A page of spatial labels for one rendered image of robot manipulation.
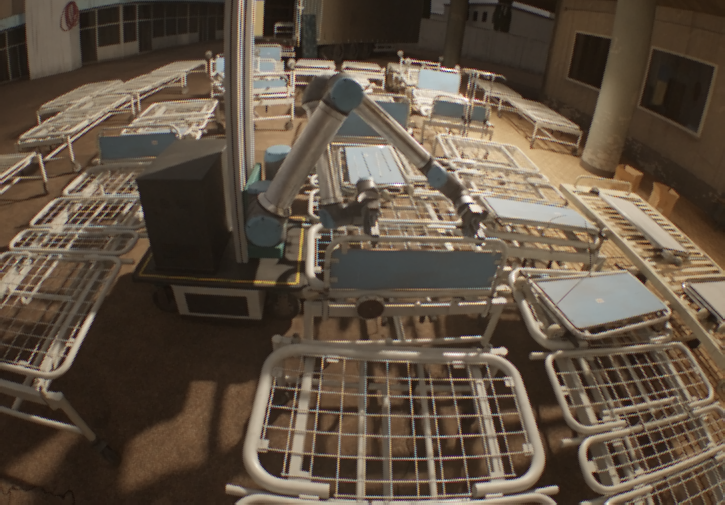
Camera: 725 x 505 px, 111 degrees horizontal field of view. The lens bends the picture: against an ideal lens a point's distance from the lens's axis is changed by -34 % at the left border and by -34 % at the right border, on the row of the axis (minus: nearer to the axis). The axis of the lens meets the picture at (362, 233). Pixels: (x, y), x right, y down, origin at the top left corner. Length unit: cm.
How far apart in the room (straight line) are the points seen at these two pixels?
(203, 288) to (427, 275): 108
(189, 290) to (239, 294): 26
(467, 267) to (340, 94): 83
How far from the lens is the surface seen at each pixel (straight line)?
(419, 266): 146
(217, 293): 191
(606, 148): 597
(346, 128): 325
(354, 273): 143
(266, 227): 144
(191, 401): 183
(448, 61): 1267
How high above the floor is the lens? 149
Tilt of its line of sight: 32 degrees down
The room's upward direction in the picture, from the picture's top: 6 degrees clockwise
